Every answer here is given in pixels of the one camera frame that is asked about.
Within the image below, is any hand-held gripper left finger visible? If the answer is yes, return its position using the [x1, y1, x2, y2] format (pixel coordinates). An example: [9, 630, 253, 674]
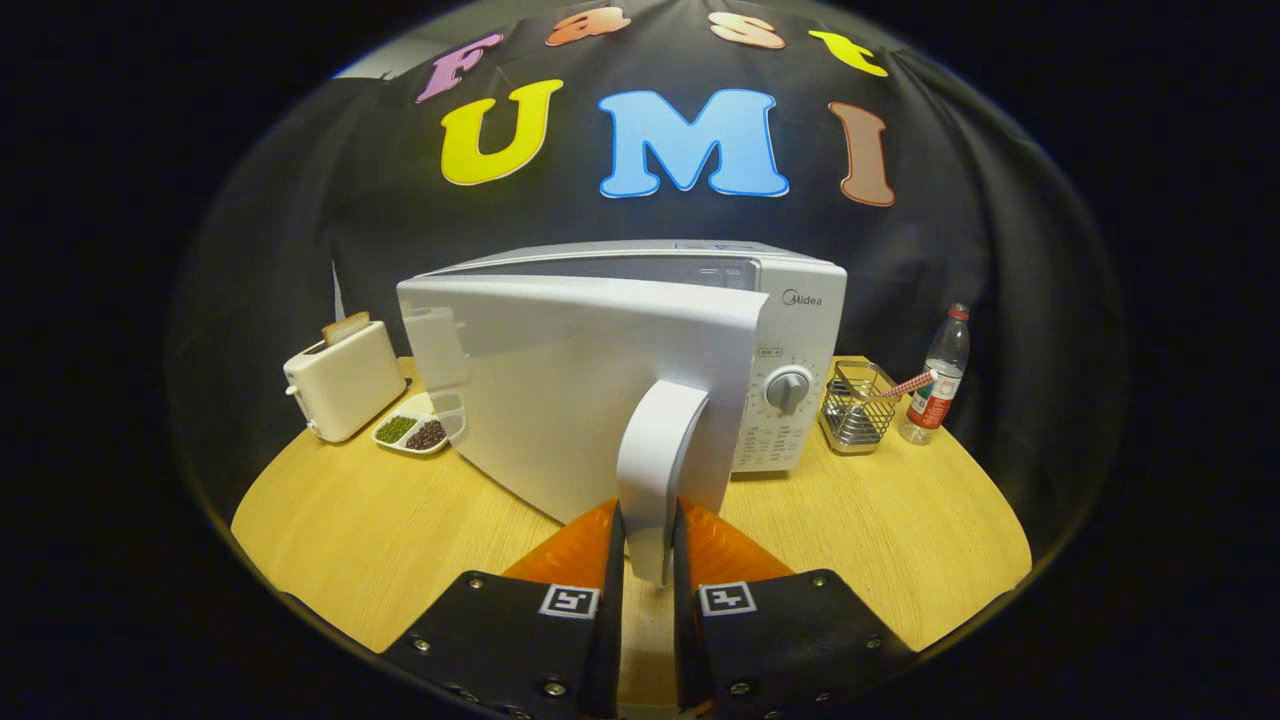
[383, 498, 627, 720]

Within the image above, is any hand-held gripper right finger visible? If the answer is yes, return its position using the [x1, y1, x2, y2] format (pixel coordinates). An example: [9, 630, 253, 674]
[671, 496, 918, 720]

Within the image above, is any white microwave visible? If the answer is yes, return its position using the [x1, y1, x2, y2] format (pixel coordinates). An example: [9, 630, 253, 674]
[396, 240, 849, 586]

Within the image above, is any white divided dish with beans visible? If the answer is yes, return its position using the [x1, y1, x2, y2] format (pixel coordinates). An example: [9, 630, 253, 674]
[372, 391, 467, 456]

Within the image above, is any red white striped straw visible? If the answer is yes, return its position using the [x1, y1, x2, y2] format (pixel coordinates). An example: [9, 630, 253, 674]
[868, 369, 939, 401]

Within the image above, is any clear plastic bottle red label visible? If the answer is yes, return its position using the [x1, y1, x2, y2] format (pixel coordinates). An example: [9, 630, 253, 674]
[898, 303, 972, 446]

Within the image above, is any cream toaster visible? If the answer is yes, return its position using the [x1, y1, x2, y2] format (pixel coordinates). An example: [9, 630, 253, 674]
[283, 320, 409, 444]

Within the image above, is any toast slice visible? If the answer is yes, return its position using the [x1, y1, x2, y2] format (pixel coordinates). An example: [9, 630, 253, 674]
[321, 311, 372, 348]

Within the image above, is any metal wire basket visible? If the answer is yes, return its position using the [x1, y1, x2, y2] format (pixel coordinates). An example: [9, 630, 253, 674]
[818, 360, 901, 456]

